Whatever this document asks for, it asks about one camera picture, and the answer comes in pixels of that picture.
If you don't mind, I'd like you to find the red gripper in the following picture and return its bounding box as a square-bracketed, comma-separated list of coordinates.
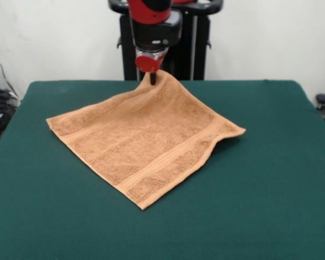
[135, 51, 168, 86]

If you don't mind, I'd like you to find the tan terry towel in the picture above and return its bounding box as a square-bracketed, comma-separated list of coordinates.
[45, 70, 246, 211]

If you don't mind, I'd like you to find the black equipment pile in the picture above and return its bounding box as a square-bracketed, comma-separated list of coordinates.
[0, 71, 20, 143]

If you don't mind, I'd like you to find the dark green table cloth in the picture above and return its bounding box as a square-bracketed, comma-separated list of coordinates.
[0, 80, 325, 260]

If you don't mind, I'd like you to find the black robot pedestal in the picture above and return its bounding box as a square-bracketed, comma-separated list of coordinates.
[108, 0, 224, 81]

